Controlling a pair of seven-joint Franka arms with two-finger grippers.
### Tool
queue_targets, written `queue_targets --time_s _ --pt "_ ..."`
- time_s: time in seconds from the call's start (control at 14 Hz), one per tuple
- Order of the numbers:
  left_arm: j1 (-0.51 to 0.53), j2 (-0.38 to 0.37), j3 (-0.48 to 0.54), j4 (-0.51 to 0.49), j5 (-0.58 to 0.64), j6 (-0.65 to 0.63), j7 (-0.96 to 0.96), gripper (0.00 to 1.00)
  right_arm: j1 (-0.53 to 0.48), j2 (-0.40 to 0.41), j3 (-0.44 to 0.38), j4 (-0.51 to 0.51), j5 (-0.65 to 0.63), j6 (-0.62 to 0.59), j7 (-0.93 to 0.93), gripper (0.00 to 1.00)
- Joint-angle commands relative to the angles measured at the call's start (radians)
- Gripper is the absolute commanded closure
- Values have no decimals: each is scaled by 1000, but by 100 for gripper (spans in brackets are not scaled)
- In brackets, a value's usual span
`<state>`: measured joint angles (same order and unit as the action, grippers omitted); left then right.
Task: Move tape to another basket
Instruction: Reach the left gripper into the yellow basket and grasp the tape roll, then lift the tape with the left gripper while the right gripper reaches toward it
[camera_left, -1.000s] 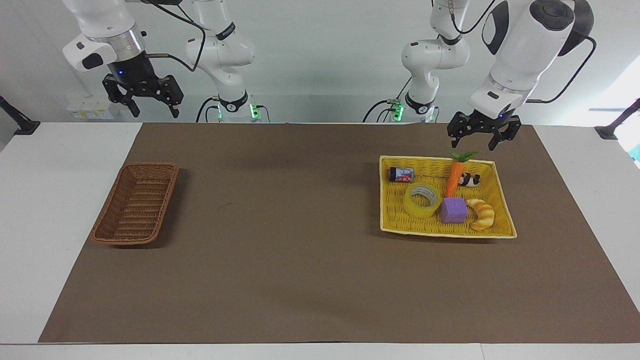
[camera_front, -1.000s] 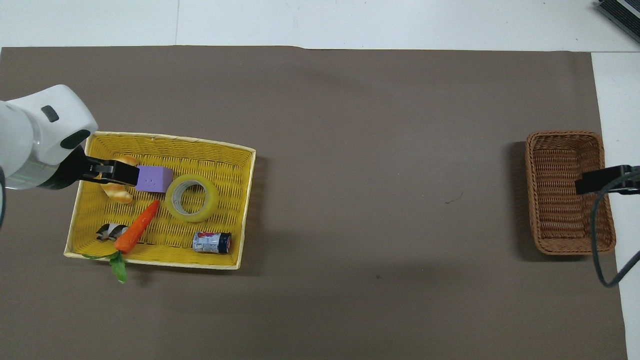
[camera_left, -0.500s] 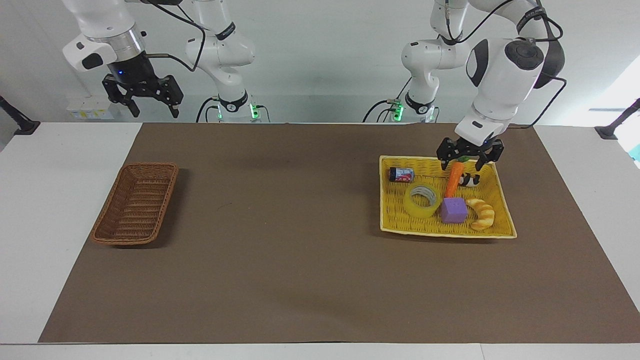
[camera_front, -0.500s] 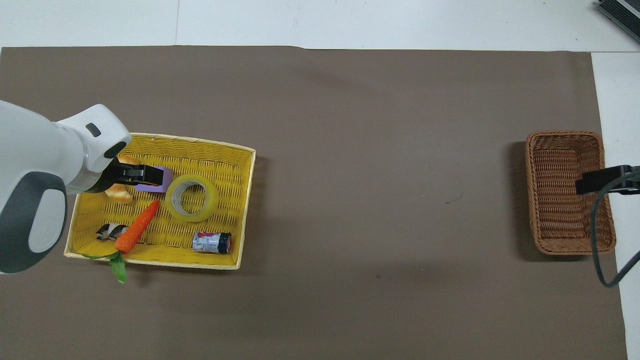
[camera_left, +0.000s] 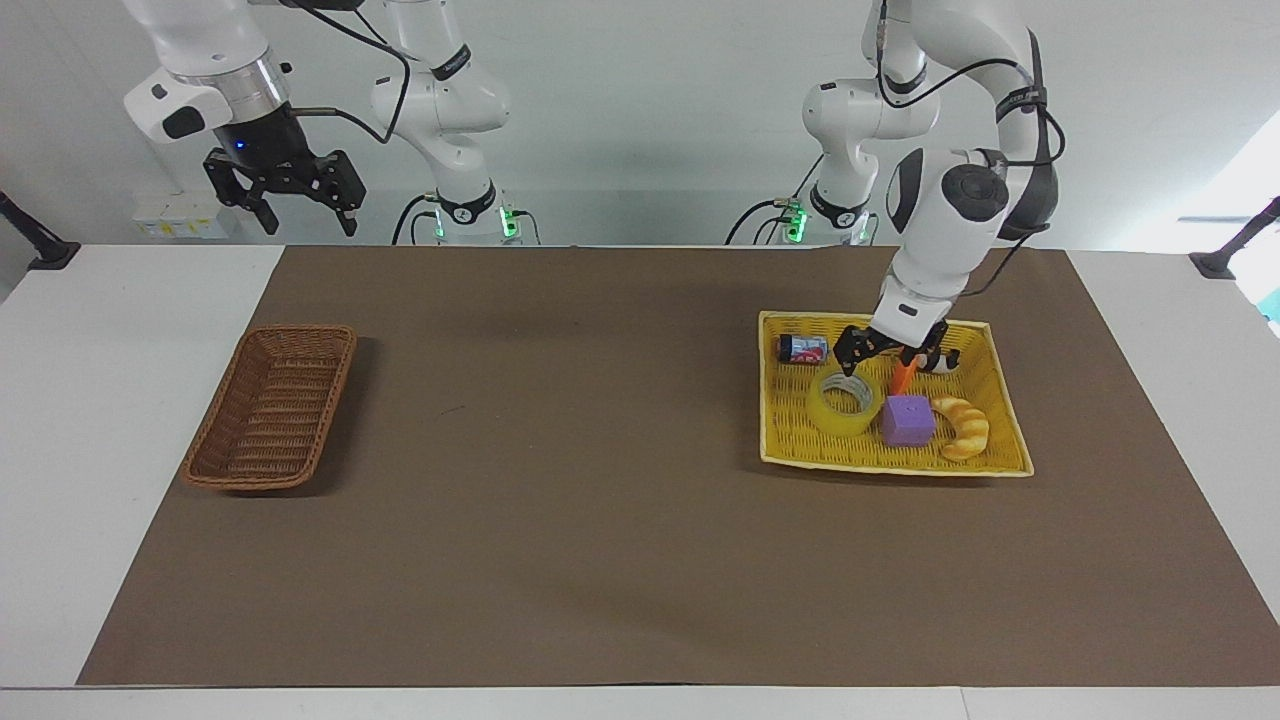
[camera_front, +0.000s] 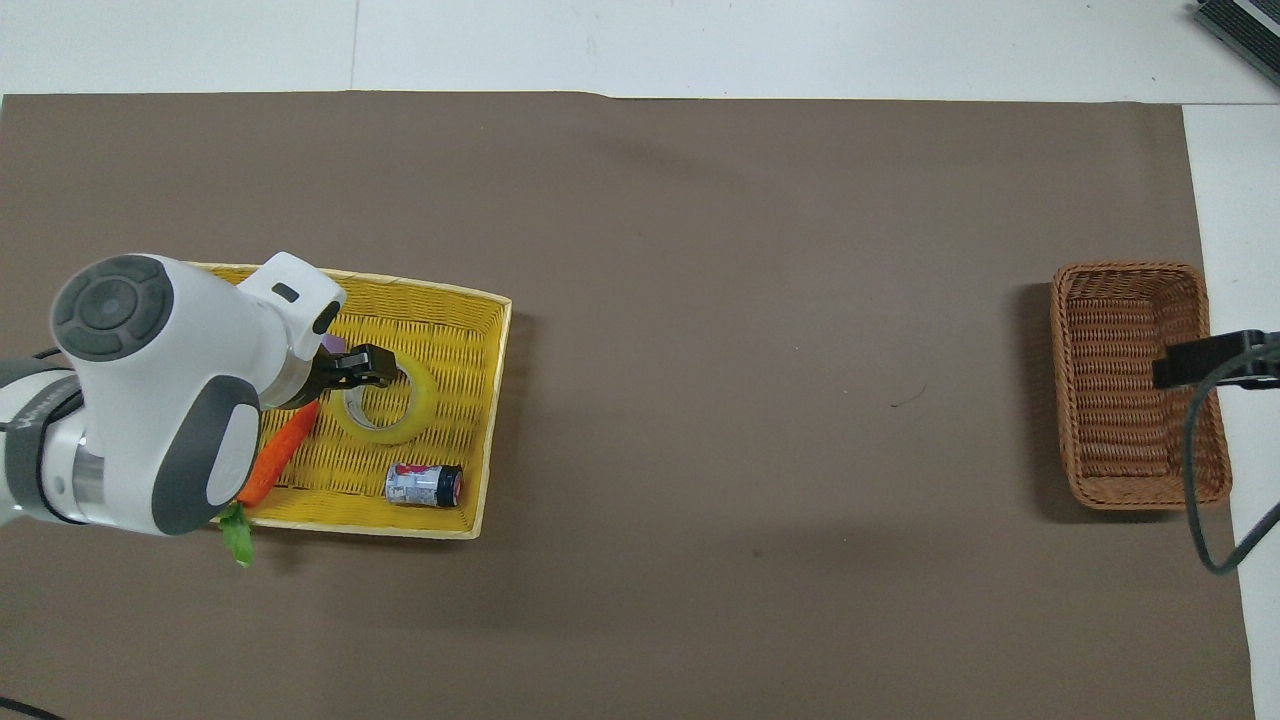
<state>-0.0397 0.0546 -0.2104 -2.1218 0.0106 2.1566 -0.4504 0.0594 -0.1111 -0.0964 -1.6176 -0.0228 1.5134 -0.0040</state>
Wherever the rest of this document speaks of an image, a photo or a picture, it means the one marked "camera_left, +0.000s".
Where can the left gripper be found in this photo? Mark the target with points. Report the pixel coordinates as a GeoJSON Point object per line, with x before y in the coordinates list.
{"type": "Point", "coordinates": [895, 340]}

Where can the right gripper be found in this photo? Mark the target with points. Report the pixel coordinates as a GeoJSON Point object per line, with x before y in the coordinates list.
{"type": "Point", "coordinates": [258, 140]}

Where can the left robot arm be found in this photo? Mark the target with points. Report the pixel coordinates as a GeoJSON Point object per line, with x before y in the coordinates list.
{"type": "Point", "coordinates": [940, 200]}

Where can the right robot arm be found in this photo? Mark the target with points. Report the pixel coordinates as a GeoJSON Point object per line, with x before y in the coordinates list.
{"type": "Point", "coordinates": [445, 100]}

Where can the yellow tape roll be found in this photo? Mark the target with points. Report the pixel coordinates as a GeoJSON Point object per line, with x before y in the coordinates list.
{"type": "Point", "coordinates": [835, 418]}

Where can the yellow woven basket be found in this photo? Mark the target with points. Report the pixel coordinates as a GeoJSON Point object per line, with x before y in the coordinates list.
{"type": "Point", "coordinates": [985, 440]}

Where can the brown wicker basket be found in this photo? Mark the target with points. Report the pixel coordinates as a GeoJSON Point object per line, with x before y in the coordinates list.
{"type": "Point", "coordinates": [275, 410]}

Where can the orange toy carrot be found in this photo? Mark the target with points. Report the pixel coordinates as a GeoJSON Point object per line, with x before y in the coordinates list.
{"type": "Point", "coordinates": [902, 378]}

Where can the purple cube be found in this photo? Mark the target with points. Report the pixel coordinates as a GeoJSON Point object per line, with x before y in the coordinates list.
{"type": "Point", "coordinates": [908, 422]}

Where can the small drink can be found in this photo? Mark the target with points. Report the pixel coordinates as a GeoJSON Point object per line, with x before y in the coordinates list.
{"type": "Point", "coordinates": [803, 349]}

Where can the toy croissant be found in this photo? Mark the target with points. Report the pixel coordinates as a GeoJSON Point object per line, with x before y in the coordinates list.
{"type": "Point", "coordinates": [968, 428]}

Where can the white power strip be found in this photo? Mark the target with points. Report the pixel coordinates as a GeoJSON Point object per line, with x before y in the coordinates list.
{"type": "Point", "coordinates": [180, 218]}

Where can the black stand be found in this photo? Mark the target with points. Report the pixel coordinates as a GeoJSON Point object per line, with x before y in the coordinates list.
{"type": "Point", "coordinates": [1235, 250]}
{"type": "Point", "coordinates": [35, 245]}

